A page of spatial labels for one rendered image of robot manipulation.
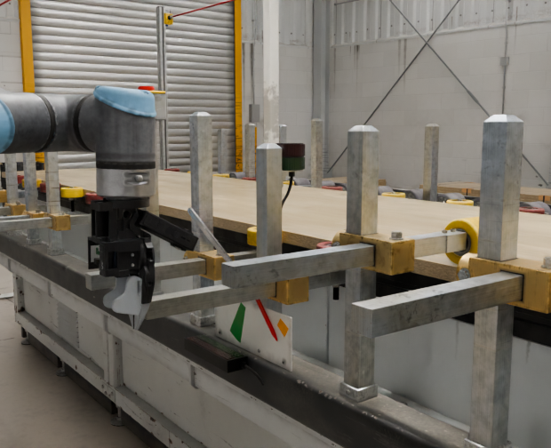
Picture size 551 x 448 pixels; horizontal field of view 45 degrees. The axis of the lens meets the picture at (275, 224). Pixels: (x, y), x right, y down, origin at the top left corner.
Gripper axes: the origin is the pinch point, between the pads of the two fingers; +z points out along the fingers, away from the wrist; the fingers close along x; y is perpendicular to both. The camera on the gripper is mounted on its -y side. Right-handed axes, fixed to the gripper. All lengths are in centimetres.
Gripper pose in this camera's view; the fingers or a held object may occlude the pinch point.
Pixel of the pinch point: (139, 320)
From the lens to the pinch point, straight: 111.2
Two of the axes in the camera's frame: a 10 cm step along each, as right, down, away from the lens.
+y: -8.1, 0.6, -5.8
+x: 5.9, 1.2, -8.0
